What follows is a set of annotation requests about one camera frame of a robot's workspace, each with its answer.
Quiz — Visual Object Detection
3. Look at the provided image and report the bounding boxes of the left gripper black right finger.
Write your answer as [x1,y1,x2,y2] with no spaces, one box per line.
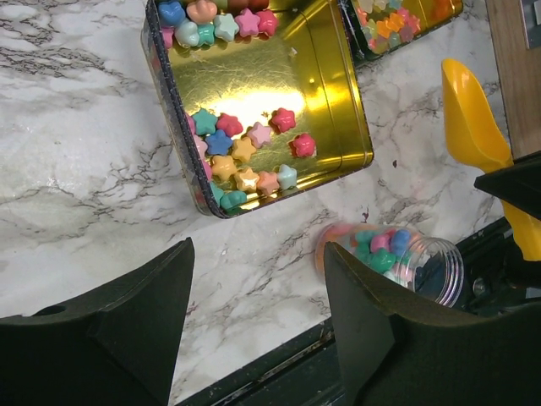
[324,243,540,405]

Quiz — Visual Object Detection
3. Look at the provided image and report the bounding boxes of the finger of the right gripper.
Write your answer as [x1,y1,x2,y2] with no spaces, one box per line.
[474,151,541,220]

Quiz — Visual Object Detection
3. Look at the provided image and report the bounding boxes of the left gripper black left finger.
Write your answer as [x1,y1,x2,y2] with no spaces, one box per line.
[1,239,194,405]

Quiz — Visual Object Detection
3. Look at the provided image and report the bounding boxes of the yellow plastic scoop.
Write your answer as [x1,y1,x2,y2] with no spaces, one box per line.
[441,58,540,261]

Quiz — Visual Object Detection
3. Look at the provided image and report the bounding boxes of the clear glass jar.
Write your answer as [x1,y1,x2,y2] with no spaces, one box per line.
[314,222,465,307]

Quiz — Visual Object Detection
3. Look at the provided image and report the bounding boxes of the tin of gummy candies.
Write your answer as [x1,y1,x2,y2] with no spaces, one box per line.
[339,0,463,67]

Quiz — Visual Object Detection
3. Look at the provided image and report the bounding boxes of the tin of paper stars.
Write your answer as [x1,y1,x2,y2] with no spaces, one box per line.
[141,1,374,219]

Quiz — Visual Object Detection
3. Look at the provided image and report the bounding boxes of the wooden board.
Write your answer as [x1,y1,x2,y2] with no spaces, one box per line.
[486,1,540,158]

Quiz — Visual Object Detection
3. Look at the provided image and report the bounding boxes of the black mounting rail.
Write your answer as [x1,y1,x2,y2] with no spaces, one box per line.
[187,220,540,405]

